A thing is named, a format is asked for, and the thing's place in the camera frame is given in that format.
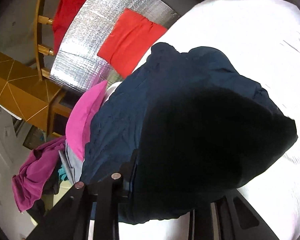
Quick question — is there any navy blue puffer jacket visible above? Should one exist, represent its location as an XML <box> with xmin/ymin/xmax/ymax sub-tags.
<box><xmin>81</xmin><ymin>43</ymin><xmax>298</xmax><ymax>224</ymax></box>

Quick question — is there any grey folded garment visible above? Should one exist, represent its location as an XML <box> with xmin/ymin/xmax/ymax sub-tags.
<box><xmin>58</xmin><ymin>142</ymin><xmax>83</xmax><ymax>185</ymax></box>

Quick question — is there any pink pillow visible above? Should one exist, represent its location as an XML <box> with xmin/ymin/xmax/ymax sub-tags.
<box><xmin>65</xmin><ymin>81</ymin><xmax>107</xmax><ymax>161</ymax></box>

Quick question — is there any teal garment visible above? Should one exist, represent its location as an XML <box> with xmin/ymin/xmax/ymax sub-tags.
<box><xmin>58</xmin><ymin>164</ymin><xmax>68</xmax><ymax>183</ymax></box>

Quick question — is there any magenta garment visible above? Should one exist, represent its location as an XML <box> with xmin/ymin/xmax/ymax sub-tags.
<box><xmin>12</xmin><ymin>136</ymin><xmax>65</xmax><ymax>212</ymax></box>

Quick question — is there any silver foil insulation sheet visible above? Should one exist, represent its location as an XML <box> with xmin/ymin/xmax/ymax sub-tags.
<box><xmin>50</xmin><ymin>0</ymin><xmax>179</xmax><ymax>93</ymax></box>

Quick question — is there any red pillow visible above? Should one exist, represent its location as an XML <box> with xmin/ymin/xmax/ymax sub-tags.
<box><xmin>97</xmin><ymin>8</ymin><xmax>167</xmax><ymax>79</ymax></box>

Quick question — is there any brown wooden cabinet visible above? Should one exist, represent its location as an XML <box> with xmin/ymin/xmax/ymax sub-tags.
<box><xmin>0</xmin><ymin>52</ymin><xmax>71</xmax><ymax>136</ymax></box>

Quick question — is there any red hanging garment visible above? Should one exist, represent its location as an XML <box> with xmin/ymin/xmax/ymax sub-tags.
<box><xmin>52</xmin><ymin>0</ymin><xmax>86</xmax><ymax>53</ymax></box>

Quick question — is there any white bed sheet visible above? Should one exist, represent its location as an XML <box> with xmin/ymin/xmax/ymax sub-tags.
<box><xmin>133</xmin><ymin>0</ymin><xmax>300</xmax><ymax>239</ymax></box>

